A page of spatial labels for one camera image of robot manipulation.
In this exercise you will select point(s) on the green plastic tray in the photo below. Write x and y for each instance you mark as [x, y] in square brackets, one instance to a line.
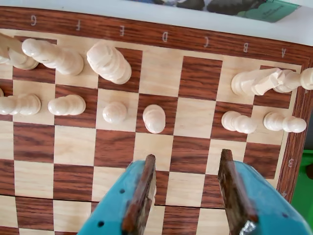
[305, 195]

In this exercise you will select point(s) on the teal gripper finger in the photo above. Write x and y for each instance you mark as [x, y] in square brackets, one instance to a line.
[264, 203]
[115, 200]

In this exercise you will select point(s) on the light wooden chess rook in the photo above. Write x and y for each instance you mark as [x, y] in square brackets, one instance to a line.
[293, 79]

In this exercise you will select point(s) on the light wooden chess bishop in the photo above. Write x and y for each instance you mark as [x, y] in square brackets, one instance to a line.
[56, 57]
[154, 118]

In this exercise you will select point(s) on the light wooden chess pawn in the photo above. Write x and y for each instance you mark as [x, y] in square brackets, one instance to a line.
[66, 105]
[281, 122]
[237, 121]
[22, 105]
[114, 112]

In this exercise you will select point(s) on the wooden chessboard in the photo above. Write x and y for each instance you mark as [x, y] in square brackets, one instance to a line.
[115, 149]

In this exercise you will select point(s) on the illustrated picture book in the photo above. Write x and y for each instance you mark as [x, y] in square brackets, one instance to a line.
[232, 7]

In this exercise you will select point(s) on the light wooden chess knight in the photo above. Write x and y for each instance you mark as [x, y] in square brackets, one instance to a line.
[22, 58]
[252, 82]

